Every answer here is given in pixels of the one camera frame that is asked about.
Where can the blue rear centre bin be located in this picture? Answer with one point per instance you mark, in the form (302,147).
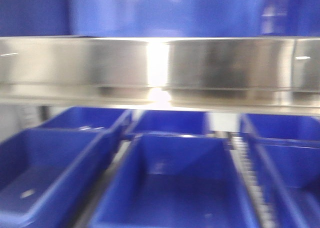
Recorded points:
(170,121)

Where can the blue rear left bin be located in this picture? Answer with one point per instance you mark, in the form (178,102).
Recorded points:
(90,118)

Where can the roller conveyor track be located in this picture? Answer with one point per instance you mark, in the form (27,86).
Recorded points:
(240,155)

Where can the large blue upper bin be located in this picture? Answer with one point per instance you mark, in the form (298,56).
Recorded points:
(165,18)

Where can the blue rear right bin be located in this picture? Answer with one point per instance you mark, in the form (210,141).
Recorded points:
(277,128)

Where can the stainless steel shelf rail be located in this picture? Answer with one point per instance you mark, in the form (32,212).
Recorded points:
(268,75)

